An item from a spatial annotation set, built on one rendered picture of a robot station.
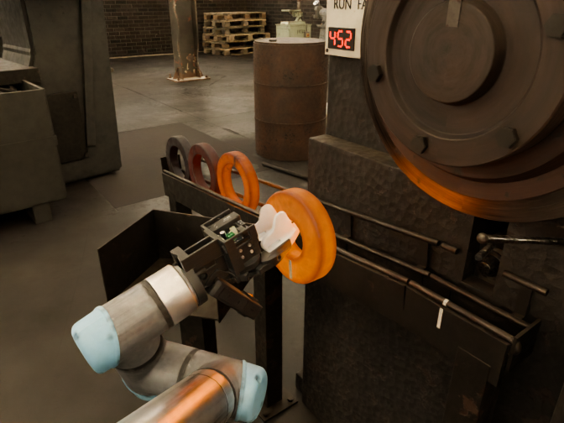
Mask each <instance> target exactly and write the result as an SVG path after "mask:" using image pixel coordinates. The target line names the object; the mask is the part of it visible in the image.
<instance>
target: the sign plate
mask: <svg viewBox="0 0 564 423"><path fill-rule="evenodd" d="M366 1H367V0H327V5H326V48H325V54H326V55H337V56H344V57H350V58H356V59H360V41H361V30H362V23H363V13H364V9H365V4H366ZM338 30H342V32H339V34H338V37H337V32H338ZM330 31H331V37H334V33H335V32H336V38H334V39H335V40H336V43H335V44H334V39H331V37H330ZM347 31H351V33H352V38H351V39H350V33H347ZM338 38H342V39H338ZM346 39H350V40H346ZM342 40H343V45H342ZM345 40H346V46H350V48H346V46H345ZM338 45H342V47H338Z"/></svg>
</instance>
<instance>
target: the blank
mask: <svg viewBox="0 0 564 423"><path fill-rule="evenodd" d="M266 204H270V205H271V206H272V207H273V208H274V209H275V210H276V212H277V213H278V212H285V214H286V215H287V217H288V218H289V219H290V220H291V221H292V222H294V223H295V225H296V226H297V227H298V228H299V230H300V234H301V236H302V242H303V249H302V250H301V249H300V248H299V247H298V245H297V244H296V242H295V241H294V243H293V244H292V247H291V249H290V251H289V252H288V253H287V254H286V255H285V257H284V258H283V259H282V260H281V261H280V262H279V263H278V264H277V265H276V267H277V268H278V269H279V271H280V272H281V273H282V274H283V275H284V276H285V277H286V278H288V279H289V280H291V281H293V282H295V283H298V284H308V283H310V282H312V281H315V280H317V279H320V278H322V277H324V276H325V275H327V274H328V272H329V271H330V270H331V268H332V266H333V264H334V261H335V257H336V252H337V242H336V235H335V231H334V228H333V225H332V221H331V218H330V217H329V215H328V213H327V211H326V209H325V207H324V206H323V205H322V204H321V202H320V201H319V200H318V199H317V198H316V197H315V196H314V195H313V194H311V193H310V192H309V191H306V190H304V189H301V188H290V189H287V190H283V191H278V192H275V193H274V194H273V195H272V196H271V197H270V198H269V199H268V200H267V202H266ZM266 204H265V205H266Z"/></svg>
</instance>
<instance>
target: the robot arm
mask: <svg viewBox="0 0 564 423"><path fill-rule="evenodd" d="M223 215H224V218H222V219H221V220H219V221H217V222H215V223H213V224H212V225H210V223H211V222H214V221H215V220H217V219H218V218H219V217H222V216H223ZM201 230H202V232H203V234H204V238H203V239H202V240H200V241H199V242H197V243H195V244H193V245H192V246H190V247H188V248H187V249H185V250H184V251H183V250H182V249H181V248H180V247H176V248H174V249H172V250H171V251H170V253H171V255H172V257H173V259H174V261H175V262H174V263H173V264H172V265H167V266H165V267H164V268H162V269H161V270H159V271H157V272H156V273H154V274H152V275H150V276H149V277H148V278H146V279H144V280H143V281H141V282H139V283H138V284H136V285H135V286H133V287H131V288H130V289H128V290H126V291H124V292H123V293H122V294H120V295H118V296H117V297H115V298H113V299H112V300H110V301H108V302H107V303H106V304H104V305H102V306H98V307H96V308H95V309H94V311H93V312H91V313H90V314H88V315H87V316H85V317H83V318H82V319H81V320H79V321H78V322H77V323H75V325H74V326H73V327H72V329H71V335H72V336H73V339H74V341H75V342H76V345H77V346H78V347H79V349H80V351H81V353H82V355H83V356H84V358H85V359H86V361H87V362H88V363H89V365H90V366H91V368H92V369H93V370H94V371H95V372H96V373H105V372H106V371H107V370H109V369H110V368H115V369H116V370H117V372H118V373H119V375H120V376H121V377H122V380H123V382H124V384H125V385H126V387H127V388H128V389H129V390H130V391H131V392H132V393H134V394H135V395H136V396H137V397H138V398H140V399H141V400H147V401H149V402H148V403H146V404H145V405H143V406H141V407H140V408H138V409H137V410H135V411H134V412H133V413H131V414H130V415H128V416H126V417H125V418H123V419H122V420H120V421H119V422H117V423H226V422H227V421H228V420H229V419H230V418H232V419H234V420H235V421H239V420H240V421H243V422H247V423H250V422H253V421H254V420H255V419H256V418H257V417H258V415H259V412H260V411H261V408H262V406H263V403H264V398H265V395H266V390H267V383H268V378H267V373H266V371H265V370H264V368H262V367H260V366H258V365H255V364H252V363H247V362H246V360H238V359H235V358H230V357H226V356H223V355H220V354H216V353H214V352H208V351H204V350H201V349H198V348H194V347H189V346H186V345H183V344H179V343H176V342H171V341H167V340H165V339H164V338H163V336H162V333H164V332H166V331H167V330H169V329H170V328H171V327H172V326H174V325H176V324H177V323H179V322H180V321H182V320H183V319H185V318H186V317H188V316H189V315H190V314H192V313H193V312H195V311H197V309H198V306H201V305H202V304H204V303H205V302H207V301H208V297H207V294H206V292H207V293H208V294H209V295H210V296H212V297H214V298H216V299H217V300H219V301H221V302H222V303H224V304H226V305H228V306H230V307H232V308H233V309H234V310H235V311H236V312H237V313H238V314H239V315H242V316H244V317H249V318H251V319H253V320H254V319H255V317H256V316H257V315H258V313H259V312H260V311H261V309H262V308H263V307H262V306H261V305H260V304H259V303H258V300H257V299H256V298H254V296H253V295H252V294H250V293H248V292H247V291H245V290H244V291H243V292H242V291H241V290H239V289H238V288H236V287H234V286H233V285H231V284H229V283H228V282H230V283H232V284H233V283H235V282H237V283H240V282H241V281H249V280H250V279H252V278H253V277H256V276H257V275H262V274H263V273H264V272H265V271H267V270H269V269H272V268H273V267H274V266H275V265H277V264H278V263H279V262H280V261H281V260H282V259H283V258H284V257H285V255H286V254H287V253H288V252H289V251H290V249H291V247H292V244H293V243H294V241H295V240H296V238H297V237H298V235H299V232H300V230H299V228H298V227H297V226H296V225H295V223H294V222H292V221H291V220H290V219H289V218H288V217H287V215H286V214H285V212H283V211H280V212H278V213H277V212H276V210H275V209H274V208H273V207H272V206H271V205H270V204H266V205H264V206H262V207H261V209H260V212H259V218H258V222H257V223H256V224H252V225H250V226H246V225H245V222H242V220H241V217H240V215H238V214H237V213H236V212H232V213H231V211H230V209H229V208H228V209H227V210H226V211H224V212H222V213H220V214H219V215H217V216H215V217H213V218H212V219H211V220H209V221H207V222H205V223H203V224H202V225H201ZM261 248H262V249H264V251H263V252H261V250H260V249H261ZM218 276H219V277H218ZM220 277H221V278H220ZM223 279H225V280H226V281H225V280H223ZM227 281H228V282H227Z"/></svg>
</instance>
